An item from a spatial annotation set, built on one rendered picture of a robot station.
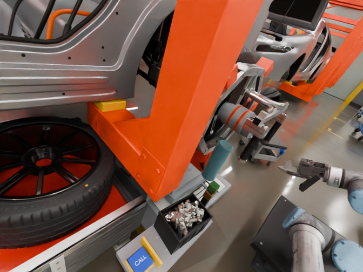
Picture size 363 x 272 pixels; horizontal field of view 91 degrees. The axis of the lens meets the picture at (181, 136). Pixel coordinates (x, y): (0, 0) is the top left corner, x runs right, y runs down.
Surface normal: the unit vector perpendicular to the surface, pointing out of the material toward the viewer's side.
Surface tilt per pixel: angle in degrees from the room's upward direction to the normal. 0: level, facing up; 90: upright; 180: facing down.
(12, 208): 0
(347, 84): 90
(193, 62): 90
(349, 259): 47
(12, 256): 0
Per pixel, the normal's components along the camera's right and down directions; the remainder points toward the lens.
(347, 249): -0.18, -0.29
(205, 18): -0.67, 0.24
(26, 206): 0.30, -0.78
